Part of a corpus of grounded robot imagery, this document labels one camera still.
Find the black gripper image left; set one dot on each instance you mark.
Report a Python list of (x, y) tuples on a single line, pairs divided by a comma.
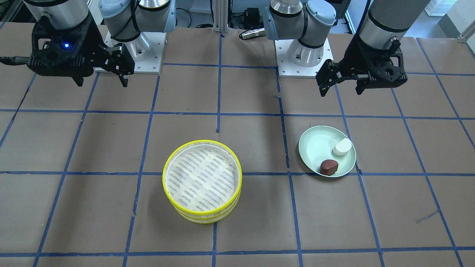
[(97, 47)]

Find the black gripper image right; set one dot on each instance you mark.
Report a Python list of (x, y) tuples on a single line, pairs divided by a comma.
[(355, 58)]

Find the yellow steamer layer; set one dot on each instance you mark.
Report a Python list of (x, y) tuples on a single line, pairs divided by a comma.
[(211, 218), (202, 177)]

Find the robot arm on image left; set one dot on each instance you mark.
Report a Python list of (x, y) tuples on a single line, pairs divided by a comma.
[(123, 18)]

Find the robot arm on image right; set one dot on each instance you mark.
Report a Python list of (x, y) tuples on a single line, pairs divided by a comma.
[(310, 22)]

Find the white steamer cloth liner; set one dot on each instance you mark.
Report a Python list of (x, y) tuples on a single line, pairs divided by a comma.
[(202, 178)]

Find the white bun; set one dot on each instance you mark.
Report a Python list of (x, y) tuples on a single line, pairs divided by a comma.
[(342, 147)]

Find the light green plate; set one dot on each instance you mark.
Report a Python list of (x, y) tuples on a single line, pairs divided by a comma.
[(315, 146)]

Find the silver cylindrical tool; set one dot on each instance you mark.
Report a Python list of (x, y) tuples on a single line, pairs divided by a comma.
[(252, 34)]

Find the black power adapter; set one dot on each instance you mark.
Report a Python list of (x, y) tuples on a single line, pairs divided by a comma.
[(251, 17)]

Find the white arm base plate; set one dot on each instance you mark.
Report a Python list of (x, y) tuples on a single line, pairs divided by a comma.
[(148, 55), (285, 63)]

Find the aluminium frame post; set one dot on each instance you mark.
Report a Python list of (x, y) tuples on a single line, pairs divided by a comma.
[(220, 13)]

